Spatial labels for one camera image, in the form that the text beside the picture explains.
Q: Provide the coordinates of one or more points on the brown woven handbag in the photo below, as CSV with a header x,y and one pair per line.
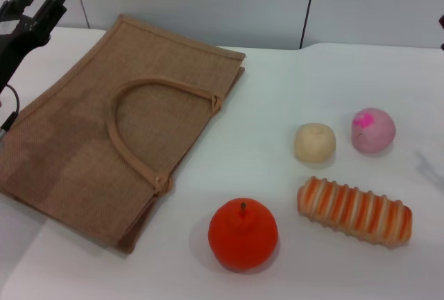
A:
x,y
104,133

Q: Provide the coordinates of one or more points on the pink round bun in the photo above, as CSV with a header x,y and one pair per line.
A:
x,y
374,133

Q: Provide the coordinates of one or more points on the cream round bun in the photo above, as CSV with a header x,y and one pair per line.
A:
x,y
315,143

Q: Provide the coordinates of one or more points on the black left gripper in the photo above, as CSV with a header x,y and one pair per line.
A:
x,y
19,41

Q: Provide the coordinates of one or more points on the orange striped long bread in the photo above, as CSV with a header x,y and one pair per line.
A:
x,y
354,211

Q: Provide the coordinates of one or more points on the orange toy fruit with stem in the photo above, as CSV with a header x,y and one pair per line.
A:
x,y
243,241

